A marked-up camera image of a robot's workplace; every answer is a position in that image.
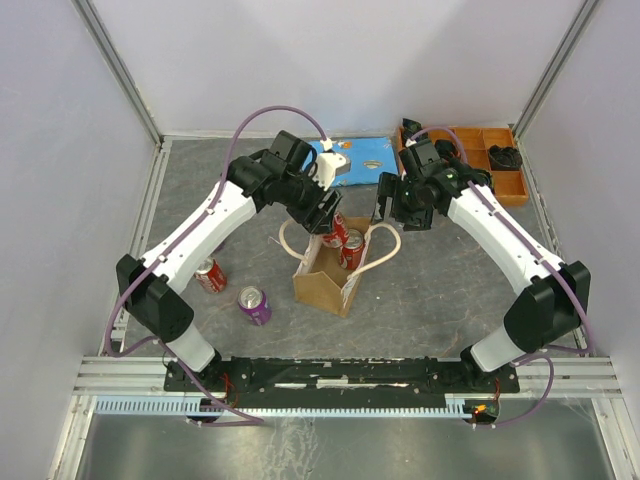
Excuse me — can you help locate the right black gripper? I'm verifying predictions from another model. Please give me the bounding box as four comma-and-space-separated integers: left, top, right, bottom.
369, 172, 434, 233

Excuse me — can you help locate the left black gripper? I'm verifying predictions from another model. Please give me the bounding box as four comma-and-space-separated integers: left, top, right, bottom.
280, 165, 344, 236

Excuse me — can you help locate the red cola can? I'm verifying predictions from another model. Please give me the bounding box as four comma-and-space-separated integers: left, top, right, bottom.
321, 211, 349, 249
194, 256, 227, 293
340, 228, 366, 271

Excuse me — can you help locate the burlap canvas bag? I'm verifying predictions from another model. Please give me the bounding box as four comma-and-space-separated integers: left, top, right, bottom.
278, 217, 402, 317

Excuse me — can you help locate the purple soda can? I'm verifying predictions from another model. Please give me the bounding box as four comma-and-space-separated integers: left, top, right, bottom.
237, 286, 272, 326

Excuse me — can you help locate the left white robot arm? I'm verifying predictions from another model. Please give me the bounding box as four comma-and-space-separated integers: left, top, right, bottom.
116, 131, 350, 390

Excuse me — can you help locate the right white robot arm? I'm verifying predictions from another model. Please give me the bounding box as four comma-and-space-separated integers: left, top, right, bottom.
373, 139, 591, 391

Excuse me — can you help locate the blue patterned cloth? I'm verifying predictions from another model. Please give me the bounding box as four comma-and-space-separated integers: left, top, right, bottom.
332, 137, 398, 187

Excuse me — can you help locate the dark rolled item top-left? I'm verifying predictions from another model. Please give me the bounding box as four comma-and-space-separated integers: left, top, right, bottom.
402, 118, 422, 138

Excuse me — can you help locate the dark rolled item centre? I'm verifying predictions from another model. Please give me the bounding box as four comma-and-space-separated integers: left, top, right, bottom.
434, 139, 460, 161

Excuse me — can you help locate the dark rolled item right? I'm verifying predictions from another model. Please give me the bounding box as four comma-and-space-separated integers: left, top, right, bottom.
488, 145, 523, 171

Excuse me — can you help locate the orange wooden compartment tray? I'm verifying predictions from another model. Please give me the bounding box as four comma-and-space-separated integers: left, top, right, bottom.
397, 124, 530, 208

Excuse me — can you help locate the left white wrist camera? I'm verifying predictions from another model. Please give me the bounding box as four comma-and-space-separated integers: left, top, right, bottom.
312, 151, 351, 191

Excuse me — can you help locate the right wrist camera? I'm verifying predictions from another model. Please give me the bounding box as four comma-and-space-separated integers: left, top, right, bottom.
399, 139, 446, 180

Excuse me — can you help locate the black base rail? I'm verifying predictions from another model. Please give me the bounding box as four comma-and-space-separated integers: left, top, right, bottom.
196, 357, 520, 410

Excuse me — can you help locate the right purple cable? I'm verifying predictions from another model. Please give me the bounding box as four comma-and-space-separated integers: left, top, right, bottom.
405, 124, 597, 427

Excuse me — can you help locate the aluminium frame rail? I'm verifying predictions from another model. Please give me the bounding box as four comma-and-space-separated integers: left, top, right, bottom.
74, 354, 176, 399

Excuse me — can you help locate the light blue cable duct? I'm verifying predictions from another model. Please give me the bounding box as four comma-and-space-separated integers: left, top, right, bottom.
93, 391, 475, 417

